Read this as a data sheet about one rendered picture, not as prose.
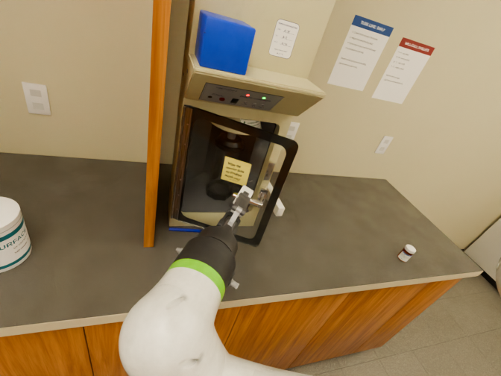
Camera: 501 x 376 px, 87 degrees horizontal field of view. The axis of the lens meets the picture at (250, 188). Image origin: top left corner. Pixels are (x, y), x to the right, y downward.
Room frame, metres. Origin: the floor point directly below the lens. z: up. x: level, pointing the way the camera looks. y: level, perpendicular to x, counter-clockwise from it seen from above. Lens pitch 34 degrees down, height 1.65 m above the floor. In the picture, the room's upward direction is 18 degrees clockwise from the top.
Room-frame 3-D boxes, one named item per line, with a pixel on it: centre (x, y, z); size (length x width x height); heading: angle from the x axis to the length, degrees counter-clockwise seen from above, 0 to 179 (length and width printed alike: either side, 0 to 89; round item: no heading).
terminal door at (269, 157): (0.64, 0.07, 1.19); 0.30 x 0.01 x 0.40; 88
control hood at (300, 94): (0.67, 0.06, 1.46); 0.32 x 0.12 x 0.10; 116
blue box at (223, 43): (0.62, 0.15, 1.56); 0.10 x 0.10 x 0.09; 26
